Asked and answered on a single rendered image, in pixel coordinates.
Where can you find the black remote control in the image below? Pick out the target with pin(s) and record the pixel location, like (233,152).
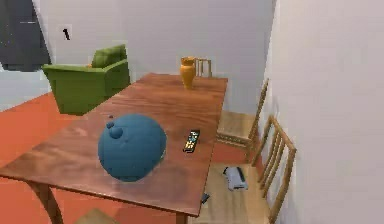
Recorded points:
(191,141)

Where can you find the blue round ball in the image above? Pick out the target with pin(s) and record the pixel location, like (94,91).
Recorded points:
(133,150)

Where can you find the small dark flat object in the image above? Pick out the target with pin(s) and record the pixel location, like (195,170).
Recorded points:
(205,198)

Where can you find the black wall hook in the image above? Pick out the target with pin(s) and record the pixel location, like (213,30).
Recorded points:
(66,34)

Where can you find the white and black card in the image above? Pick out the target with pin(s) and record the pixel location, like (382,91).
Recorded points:
(236,178)

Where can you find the green armchair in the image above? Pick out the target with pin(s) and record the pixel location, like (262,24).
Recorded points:
(83,85)

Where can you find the brown wooden table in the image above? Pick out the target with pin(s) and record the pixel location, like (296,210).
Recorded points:
(160,106)

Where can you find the light wooden slatted chair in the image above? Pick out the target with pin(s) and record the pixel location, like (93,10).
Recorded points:
(240,196)
(238,126)
(204,67)

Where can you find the orange vase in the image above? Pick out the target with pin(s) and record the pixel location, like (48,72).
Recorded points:
(187,71)

